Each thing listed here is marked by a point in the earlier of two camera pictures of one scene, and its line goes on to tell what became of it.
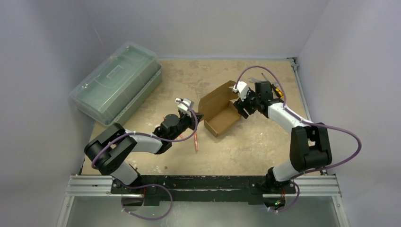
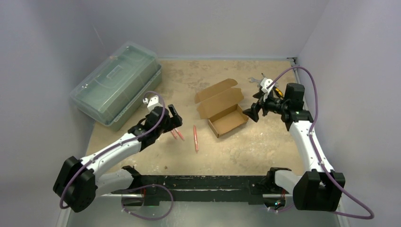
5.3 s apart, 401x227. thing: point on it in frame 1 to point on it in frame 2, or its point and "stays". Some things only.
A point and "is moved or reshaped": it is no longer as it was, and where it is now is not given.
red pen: x=196 y=141 stays
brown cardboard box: x=217 y=109 is moved or reshaped
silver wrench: x=254 y=80 stays
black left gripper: x=191 y=120 to x=173 y=122
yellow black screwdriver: x=277 y=91 stays
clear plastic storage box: x=116 y=88 stays
